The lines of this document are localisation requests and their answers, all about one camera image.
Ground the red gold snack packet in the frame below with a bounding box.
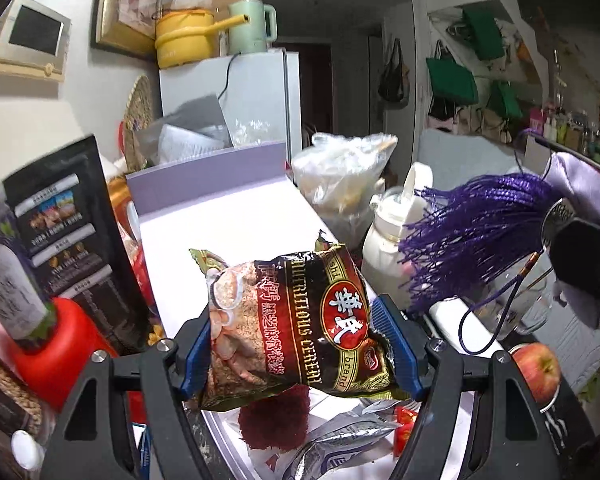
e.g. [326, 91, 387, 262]
[393, 405, 418, 458]

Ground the dark label bottle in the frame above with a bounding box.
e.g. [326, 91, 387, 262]
[0, 184, 59, 351]

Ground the glass mug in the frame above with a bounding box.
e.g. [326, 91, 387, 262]
[476, 258, 553, 340]

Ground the red container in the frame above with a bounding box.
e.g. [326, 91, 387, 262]
[9, 298, 120, 413]

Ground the gold framed picture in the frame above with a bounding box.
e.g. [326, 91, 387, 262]
[91, 0, 162, 61]

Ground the purple tassel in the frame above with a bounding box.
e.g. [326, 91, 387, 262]
[399, 172, 564, 313]

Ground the black product box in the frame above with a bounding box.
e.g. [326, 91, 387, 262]
[3, 136, 151, 356]

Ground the yellow pot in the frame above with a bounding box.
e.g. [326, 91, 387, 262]
[155, 9, 249, 70]

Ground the silver purple snack packet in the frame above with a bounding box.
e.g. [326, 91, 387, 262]
[282, 406, 399, 480]

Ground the nutritious cereal packet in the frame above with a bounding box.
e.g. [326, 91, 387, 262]
[190, 242, 400, 411]

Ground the white mini fridge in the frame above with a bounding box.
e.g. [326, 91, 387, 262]
[159, 49, 303, 159]

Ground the lavender satin pouch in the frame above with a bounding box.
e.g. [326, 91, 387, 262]
[546, 152, 600, 330]

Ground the leaf-pattern grey cushion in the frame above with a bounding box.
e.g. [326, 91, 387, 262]
[538, 304, 600, 393]

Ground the green electric kettle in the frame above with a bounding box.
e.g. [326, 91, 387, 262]
[228, 0, 278, 55]

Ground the red apple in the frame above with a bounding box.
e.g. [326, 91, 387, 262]
[512, 342, 562, 408]

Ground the red fuzzy soft object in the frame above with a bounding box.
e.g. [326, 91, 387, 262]
[238, 385, 310, 452]

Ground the lavender gift box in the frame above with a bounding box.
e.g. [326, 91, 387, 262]
[124, 140, 477, 480]

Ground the white paper roll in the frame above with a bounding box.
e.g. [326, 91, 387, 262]
[428, 298, 468, 353]

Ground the small metal bowl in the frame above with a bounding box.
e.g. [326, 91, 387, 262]
[540, 385, 560, 414]

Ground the green tote bag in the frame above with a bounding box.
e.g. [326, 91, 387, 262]
[426, 40, 479, 106]

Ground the cream cartoon water bottle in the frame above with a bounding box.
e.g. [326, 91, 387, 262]
[362, 162, 434, 310]

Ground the plastic bag of food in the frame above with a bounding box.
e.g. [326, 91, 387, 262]
[291, 132, 398, 249]

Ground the wall intercom panel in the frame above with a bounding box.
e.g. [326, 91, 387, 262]
[0, 0, 71, 82]

